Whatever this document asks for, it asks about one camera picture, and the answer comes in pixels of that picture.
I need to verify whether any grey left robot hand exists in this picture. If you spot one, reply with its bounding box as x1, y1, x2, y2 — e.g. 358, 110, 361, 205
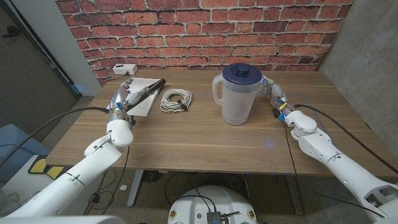
108, 77, 152, 122

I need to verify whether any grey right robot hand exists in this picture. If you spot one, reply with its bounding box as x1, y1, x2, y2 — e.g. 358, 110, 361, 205
259, 76, 295, 122

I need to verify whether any black stapler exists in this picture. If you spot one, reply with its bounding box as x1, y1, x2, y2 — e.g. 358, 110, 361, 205
126, 78, 167, 113

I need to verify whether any open paperback book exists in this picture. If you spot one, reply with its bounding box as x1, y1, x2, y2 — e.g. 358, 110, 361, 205
105, 77, 164, 118

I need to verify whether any clear pitcher with blue lid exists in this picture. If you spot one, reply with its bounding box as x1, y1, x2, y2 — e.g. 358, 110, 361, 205
212, 63, 263, 126

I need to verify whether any white power strip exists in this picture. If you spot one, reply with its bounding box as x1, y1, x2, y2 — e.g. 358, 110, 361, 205
112, 63, 139, 76

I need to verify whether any white table leg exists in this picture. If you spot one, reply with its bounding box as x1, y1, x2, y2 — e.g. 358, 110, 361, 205
126, 169, 144, 208

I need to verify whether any dark wooden door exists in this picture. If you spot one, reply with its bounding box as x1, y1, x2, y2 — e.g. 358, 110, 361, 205
0, 4, 79, 142

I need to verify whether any red brick printed backdrop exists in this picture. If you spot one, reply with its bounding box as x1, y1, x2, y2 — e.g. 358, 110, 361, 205
55, 0, 355, 86

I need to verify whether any grey table leg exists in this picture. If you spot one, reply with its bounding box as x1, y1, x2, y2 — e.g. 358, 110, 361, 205
284, 174, 304, 216

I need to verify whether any blue plastic bin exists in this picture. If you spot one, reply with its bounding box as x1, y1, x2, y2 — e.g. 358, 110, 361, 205
0, 123, 52, 184

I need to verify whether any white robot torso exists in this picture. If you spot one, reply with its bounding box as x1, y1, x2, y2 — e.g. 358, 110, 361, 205
167, 185, 258, 224

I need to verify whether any white sneaker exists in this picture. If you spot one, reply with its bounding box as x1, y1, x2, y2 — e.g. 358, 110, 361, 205
0, 191, 23, 216

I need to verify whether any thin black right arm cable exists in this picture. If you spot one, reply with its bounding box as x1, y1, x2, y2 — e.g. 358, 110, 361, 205
281, 121, 386, 219

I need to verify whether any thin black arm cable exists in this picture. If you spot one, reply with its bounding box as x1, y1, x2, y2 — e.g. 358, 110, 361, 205
83, 146, 131, 215
281, 121, 386, 219

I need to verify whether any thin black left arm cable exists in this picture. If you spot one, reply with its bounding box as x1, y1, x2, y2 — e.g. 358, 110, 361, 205
83, 146, 131, 215

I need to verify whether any coiled white USB cable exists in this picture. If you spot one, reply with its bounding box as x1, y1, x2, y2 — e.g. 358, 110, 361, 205
160, 88, 193, 114

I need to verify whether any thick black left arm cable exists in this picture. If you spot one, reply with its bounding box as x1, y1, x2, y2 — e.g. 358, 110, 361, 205
0, 106, 111, 167

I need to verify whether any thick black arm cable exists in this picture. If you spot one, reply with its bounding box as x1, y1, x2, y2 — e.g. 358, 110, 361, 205
294, 104, 398, 175
0, 106, 111, 167

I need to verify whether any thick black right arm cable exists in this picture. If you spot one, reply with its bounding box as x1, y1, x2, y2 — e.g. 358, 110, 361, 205
294, 104, 398, 175

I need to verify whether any black door handle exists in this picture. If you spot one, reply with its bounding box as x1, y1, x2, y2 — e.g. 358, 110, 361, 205
2, 25, 22, 39

